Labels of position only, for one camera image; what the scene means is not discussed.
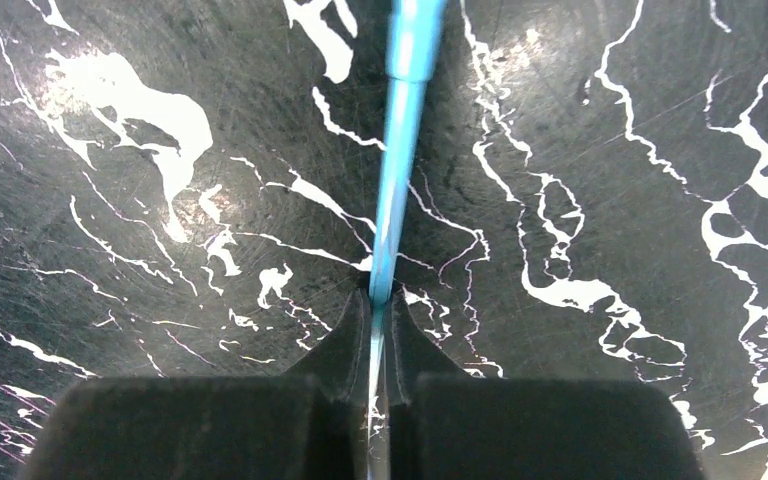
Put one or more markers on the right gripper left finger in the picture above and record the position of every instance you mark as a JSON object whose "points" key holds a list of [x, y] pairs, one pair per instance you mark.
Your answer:
{"points": [[302, 424]]}

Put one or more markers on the blue badminton racket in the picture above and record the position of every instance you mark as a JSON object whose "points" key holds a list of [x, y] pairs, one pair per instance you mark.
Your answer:
{"points": [[414, 35]]}

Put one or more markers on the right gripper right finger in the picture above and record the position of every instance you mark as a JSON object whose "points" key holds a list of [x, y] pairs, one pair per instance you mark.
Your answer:
{"points": [[446, 424]]}

